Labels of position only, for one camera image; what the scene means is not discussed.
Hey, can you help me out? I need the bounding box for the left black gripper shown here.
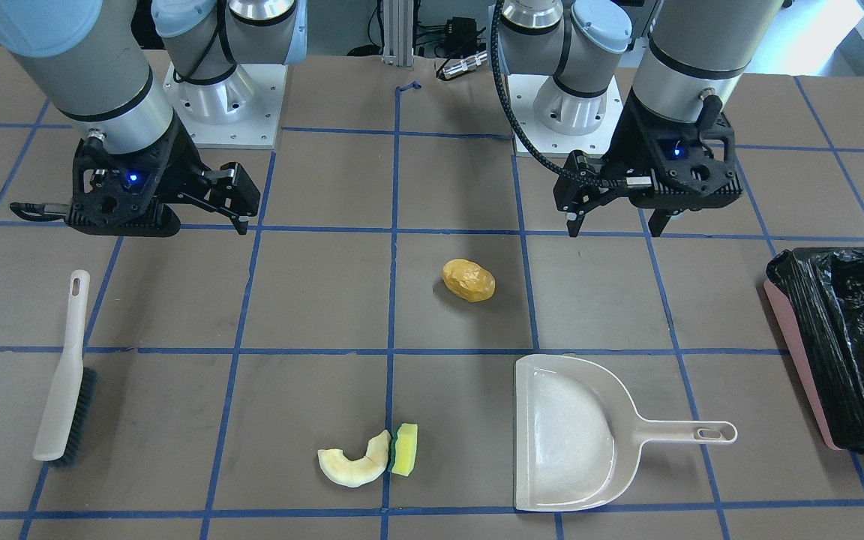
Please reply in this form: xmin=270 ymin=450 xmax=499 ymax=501
xmin=554 ymin=94 xmax=743 ymax=237

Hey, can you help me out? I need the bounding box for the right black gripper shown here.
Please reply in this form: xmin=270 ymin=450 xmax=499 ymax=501
xmin=10 ymin=120 xmax=261 ymax=237

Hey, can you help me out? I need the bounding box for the yellow potato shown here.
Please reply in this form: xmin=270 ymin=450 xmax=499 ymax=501
xmin=442 ymin=259 xmax=495 ymax=303

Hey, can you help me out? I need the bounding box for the beige hand brush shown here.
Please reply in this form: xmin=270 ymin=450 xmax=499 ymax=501
xmin=33 ymin=269 xmax=98 ymax=467

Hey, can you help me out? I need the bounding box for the beige plastic dustpan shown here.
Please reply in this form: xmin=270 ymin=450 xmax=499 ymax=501
xmin=514 ymin=353 xmax=738 ymax=512

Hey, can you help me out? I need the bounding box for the yellow green sponge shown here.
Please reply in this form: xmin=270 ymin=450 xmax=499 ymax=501
xmin=388 ymin=423 xmax=419 ymax=476

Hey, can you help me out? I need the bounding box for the pale melon slice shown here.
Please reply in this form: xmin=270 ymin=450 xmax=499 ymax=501
xmin=316 ymin=430 xmax=392 ymax=488

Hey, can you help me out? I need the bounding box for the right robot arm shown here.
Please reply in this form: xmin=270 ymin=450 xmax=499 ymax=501
xmin=0 ymin=1 xmax=308 ymax=237

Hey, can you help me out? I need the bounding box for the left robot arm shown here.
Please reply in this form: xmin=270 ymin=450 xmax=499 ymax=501
xmin=487 ymin=1 xmax=781 ymax=237

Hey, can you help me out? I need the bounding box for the bin with black bag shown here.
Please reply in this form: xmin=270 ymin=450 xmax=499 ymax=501
xmin=763 ymin=247 xmax=864 ymax=455

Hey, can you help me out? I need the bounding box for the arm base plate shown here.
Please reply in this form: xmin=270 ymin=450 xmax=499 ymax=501
xmin=507 ymin=74 xmax=622 ymax=158
xmin=163 ymin=64 xmax=288 ymax=150

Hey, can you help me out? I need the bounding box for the black braided cable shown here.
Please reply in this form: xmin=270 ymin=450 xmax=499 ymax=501
xmin=490 ymin=0 xmax=632 ymax=188

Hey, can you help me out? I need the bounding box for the aluminium frame post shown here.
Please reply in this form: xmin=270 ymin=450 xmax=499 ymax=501
xmin=381 ymin=0 xmax=416 ymax=71

